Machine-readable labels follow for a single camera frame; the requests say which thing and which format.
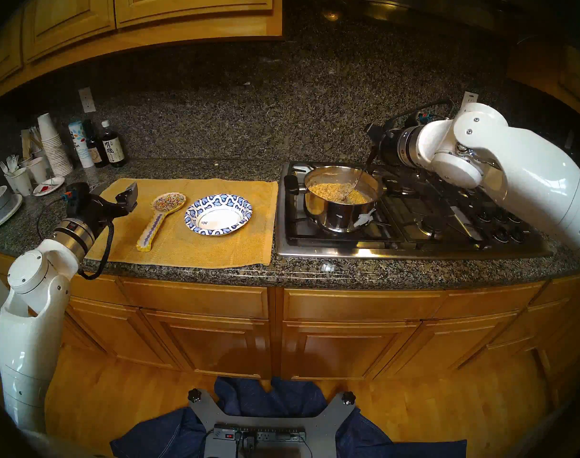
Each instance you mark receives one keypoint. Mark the stainless steel saucepan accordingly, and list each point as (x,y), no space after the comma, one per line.
(333,218)

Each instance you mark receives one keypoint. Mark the black gas stovetop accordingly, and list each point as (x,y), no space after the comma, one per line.
(290,244)

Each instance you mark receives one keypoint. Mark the soy sauce bottle white cap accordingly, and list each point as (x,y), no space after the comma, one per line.
(113,150)

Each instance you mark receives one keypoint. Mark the white salt canister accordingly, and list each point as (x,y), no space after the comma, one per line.
(81,147)

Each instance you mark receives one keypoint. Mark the grey robot base frame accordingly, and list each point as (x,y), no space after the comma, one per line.
(323,428)

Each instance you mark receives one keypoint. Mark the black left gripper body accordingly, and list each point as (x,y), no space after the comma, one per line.
(92,209)

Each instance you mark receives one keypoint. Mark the yellow terry towel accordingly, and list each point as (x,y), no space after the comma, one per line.
(213,247)

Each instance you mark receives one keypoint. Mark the white paper cup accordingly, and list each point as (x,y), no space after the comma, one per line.
(36,171)
(22,182)

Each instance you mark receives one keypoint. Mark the dark wooden wall cabinet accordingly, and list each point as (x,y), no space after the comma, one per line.
(566,75)

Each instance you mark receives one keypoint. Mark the blue denim cloth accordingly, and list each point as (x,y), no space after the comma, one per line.
(266,395)

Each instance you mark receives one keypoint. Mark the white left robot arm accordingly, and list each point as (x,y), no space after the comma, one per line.
(27,347)

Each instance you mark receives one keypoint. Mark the colourful ceramic spoon rest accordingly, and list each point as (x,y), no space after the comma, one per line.
(168,202)

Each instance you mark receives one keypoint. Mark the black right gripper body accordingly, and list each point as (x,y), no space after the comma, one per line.
(390,144)

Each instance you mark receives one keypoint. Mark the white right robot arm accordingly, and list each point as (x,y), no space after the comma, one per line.
(533,171)

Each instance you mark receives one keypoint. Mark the wooden chopsticks bundle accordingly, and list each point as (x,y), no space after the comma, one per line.
(28,140)

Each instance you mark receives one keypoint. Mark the small white saucer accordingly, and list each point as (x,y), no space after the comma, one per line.
(49,186)

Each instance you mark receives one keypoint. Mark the white wall outlet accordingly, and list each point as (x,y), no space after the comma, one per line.
(87,99)
(468,98)

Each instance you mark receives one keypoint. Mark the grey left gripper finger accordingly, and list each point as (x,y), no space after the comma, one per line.
(100,188)
(128,197)

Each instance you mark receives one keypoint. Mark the wooden base cabinets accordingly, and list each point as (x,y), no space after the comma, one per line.
(213,338)

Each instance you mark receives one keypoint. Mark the stack of white paper cups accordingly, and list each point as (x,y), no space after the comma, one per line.
(51,144)

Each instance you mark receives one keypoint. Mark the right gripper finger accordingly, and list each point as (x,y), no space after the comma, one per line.
(380,149)
(375,132)

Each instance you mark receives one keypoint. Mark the light wooden wall cabinet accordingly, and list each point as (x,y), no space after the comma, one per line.
(166,4)

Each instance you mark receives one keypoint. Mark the dark bottle brown label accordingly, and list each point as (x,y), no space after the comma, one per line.
(97,155)

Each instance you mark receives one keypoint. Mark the blue white paper bowl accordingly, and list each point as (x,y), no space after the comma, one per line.
(218,218)

